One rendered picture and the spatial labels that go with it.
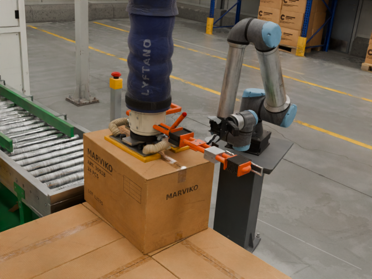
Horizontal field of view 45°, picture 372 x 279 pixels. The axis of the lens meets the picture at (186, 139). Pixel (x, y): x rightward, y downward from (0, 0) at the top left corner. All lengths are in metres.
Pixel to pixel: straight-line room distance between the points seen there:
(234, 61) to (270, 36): 0.24
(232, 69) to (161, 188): 0.75
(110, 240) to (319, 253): 1.62
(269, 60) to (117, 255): 1.21
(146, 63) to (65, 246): 0.93
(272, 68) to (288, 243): 1.45
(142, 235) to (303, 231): 1.70
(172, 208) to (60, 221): 0.62
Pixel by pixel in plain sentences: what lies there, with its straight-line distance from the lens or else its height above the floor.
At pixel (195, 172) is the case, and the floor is 0.91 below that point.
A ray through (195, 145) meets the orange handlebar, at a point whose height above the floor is 1.08.
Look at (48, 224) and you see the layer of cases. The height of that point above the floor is 0.54.
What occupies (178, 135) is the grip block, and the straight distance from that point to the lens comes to 2.03.
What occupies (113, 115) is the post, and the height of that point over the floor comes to 0.73.
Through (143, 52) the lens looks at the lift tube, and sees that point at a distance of 2.05.
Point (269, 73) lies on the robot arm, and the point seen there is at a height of 1.30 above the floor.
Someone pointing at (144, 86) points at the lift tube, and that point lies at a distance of 2.10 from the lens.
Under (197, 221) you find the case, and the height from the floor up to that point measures 0.62.
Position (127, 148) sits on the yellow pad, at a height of 0.96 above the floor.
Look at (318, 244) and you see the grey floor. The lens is 3.44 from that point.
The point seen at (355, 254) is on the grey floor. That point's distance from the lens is 3.45.
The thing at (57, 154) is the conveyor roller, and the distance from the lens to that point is 3.17.
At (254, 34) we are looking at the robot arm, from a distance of 2.26.
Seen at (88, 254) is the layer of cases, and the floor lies 0.54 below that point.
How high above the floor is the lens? 1.86
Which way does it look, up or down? 23 degrees down
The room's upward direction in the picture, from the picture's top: 4 degrees clockwise
